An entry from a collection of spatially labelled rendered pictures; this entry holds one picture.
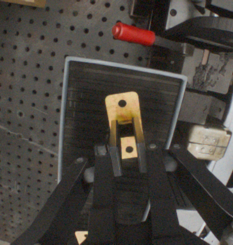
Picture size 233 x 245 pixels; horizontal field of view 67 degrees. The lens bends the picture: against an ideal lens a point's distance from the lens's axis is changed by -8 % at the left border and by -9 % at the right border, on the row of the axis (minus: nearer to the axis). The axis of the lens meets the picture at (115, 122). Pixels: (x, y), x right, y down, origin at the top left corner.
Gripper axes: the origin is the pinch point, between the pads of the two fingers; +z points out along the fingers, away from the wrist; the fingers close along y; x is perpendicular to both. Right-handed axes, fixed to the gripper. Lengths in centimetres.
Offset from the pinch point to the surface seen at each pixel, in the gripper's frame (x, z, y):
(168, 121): 0.0, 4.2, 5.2
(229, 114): -6.7, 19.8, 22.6
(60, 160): -3.0, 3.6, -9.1
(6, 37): 23, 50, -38
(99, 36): 16, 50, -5
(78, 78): 6.8, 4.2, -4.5
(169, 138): -2.0, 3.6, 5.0
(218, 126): -6.1, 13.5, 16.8
